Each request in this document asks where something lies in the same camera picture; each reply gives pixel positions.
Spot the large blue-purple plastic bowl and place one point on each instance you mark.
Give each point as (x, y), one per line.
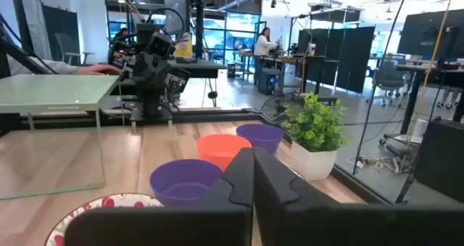
(181, 188)

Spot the black computer tower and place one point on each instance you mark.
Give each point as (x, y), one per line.
(268, 81)

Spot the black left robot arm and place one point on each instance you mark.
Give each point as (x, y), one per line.
(152, 104)

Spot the green plant in white pot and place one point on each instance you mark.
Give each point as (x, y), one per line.
(313, 162)

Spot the yellow labelled container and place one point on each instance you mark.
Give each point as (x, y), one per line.
(184, 46)

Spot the black office desk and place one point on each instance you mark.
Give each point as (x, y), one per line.
(435, 75)
(203, 66)

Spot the large black monitor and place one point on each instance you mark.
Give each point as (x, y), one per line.
(420, 35)

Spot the black room divider panel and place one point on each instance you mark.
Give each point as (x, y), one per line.
(59, 24)
(355, 57)

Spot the black pole stand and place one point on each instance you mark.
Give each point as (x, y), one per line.
(199, 28)

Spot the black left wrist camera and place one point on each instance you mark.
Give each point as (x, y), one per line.
(162, 44)

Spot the person's hand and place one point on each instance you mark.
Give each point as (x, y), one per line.
(98, 70)

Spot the person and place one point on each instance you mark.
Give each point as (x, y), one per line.
(122, 33)
(264, 46)

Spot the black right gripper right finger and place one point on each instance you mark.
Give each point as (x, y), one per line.
(290, 220)

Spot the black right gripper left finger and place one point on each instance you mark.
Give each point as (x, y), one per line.
(224, 220)

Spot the person's forearm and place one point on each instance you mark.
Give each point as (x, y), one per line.
(43, 67)

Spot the large floral ceramic bowl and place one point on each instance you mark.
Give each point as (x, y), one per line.
(108, 202)

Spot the grey office chair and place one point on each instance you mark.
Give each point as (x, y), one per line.
(389, 75)
(65, 44)

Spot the small blue-purple plastic bowl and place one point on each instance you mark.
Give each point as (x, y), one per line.
(259, 135)

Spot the large orange plastic bowl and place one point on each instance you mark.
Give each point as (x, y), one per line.
(221, 148)

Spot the black equipment case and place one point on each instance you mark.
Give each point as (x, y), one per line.
(442, 159)

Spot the green perforated metal shelf riser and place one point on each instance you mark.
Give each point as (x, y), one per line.
(54, 93)

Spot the black floor fan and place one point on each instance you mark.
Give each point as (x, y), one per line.
(279, 110)

